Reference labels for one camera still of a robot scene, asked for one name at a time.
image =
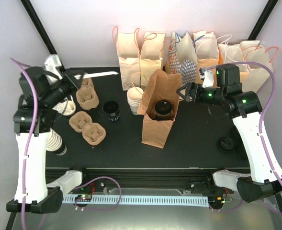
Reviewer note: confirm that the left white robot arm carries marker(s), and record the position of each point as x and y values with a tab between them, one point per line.
42	91

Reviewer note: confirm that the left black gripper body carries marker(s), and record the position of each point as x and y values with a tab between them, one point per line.
69	89

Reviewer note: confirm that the white slotted cable duct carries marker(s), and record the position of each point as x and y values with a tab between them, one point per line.
155	200

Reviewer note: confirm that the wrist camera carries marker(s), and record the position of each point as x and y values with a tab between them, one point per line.
207	77
53	64

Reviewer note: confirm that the brown kraft paper bag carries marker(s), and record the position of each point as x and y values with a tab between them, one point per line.
160	86

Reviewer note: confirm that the blue patterned paper bag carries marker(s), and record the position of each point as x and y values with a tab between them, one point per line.
182	58

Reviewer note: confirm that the stacked pulp cup carriers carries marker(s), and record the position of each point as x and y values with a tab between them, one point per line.
86	95

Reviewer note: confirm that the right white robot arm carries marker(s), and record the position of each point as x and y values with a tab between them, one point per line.
246	112

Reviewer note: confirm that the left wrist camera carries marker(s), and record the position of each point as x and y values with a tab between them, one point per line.
53	64

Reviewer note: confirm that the cream paper bag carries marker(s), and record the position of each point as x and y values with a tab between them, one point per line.
151	56

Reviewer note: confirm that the cup of white stirrers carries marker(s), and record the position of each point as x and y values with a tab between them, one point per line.
66	108

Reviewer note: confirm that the tilted paper cup stack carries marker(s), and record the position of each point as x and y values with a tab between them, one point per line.
55	144

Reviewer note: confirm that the black cup lid stack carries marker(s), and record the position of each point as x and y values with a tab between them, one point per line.
226	144

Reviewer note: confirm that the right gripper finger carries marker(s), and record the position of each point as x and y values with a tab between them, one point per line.
188	86
183	96

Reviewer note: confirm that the orange white paper bag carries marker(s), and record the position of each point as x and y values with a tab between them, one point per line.
206	51

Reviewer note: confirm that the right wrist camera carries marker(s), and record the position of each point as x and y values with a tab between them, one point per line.
207	77

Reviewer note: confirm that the white paper cup stack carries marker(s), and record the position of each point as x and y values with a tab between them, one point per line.
134	97

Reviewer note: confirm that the black paper cup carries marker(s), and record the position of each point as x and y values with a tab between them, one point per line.
111	109

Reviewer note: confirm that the white stirrer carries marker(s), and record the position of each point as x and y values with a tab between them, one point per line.
100	74

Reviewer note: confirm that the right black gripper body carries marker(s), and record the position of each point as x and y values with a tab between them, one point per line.
216	97

